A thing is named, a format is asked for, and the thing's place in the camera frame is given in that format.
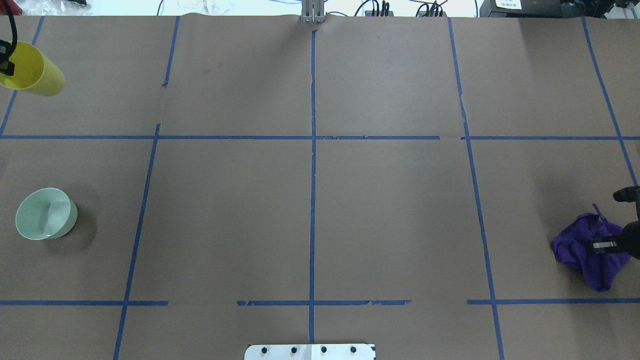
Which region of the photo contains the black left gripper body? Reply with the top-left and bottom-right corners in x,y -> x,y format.
0,40 -> 15,76

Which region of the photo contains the grey aluminium post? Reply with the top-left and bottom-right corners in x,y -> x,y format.
300,0 -> 326,24

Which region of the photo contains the purple cloth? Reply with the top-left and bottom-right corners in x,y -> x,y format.
551,203 -> 632,293

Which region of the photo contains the white mounting plate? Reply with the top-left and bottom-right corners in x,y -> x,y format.
244,343 -> 377,360

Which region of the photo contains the clear plastic bag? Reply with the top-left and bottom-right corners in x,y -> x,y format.
19,0 -> 78,16

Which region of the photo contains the yellow plastic cup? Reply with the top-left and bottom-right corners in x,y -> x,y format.
0,41 -> 66,97

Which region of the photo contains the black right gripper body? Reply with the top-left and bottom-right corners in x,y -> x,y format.
589,221 -> 640,260

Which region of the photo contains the pale green bowl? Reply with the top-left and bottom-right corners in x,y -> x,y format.
14,187 -> 78,241

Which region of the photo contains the black device with label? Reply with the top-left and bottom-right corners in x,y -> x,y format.
478,0 -> 587,19

